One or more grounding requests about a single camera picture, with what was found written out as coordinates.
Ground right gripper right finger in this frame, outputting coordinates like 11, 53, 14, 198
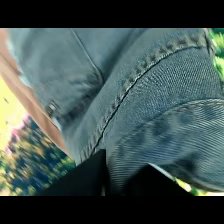
123, 163, 190, 197

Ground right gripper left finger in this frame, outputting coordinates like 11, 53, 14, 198
37, 148, 108, 197

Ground blue jeans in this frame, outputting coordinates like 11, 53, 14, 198
5, 28, 224, 197

